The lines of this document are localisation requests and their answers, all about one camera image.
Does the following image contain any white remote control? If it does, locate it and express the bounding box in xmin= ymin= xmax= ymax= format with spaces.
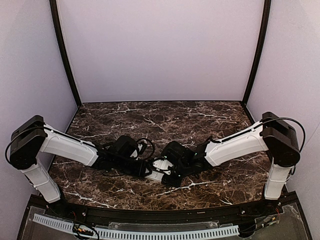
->
xmin=144 ymin=170 xmax=165 ymax=183

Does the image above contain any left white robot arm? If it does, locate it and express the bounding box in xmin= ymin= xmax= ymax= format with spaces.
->
xmin=4 ymin=115 xmax=152 ymax=204

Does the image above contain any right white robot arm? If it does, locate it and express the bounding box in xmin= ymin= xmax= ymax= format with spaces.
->
xmin=161 ymin=111 xmax=305 ymax=200

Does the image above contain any left black camera cable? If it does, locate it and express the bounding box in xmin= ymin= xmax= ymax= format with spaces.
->
xmin=102 ymin=138 xmax=156 ymax=177

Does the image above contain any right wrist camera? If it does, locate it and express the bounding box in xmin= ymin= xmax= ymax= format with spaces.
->
xmin=152 ymin=141 xmax=195 ymax=173

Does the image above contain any black front rail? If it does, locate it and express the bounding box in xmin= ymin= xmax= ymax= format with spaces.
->
xmin=45 ymin=201 xmax=273 ymax=226

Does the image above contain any white slotted cable duct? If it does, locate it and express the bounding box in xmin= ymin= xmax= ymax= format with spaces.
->
xmin=32 ymin=213 xmax=240 ymax=240

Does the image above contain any left black frame post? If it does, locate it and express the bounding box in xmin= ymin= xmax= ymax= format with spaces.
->
xmin=49 ymin=0 xmax=82 ymax=108

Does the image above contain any black frame post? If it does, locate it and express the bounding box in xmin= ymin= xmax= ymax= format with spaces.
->
xmin=49 ymin=0 xmax=82 ymax=108
xmin=242 ymin=0 xmax=272 ymax=106

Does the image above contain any right black frame post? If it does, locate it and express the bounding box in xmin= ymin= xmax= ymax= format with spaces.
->
xmin=242 ymin=0 xmax=272 ymax=106

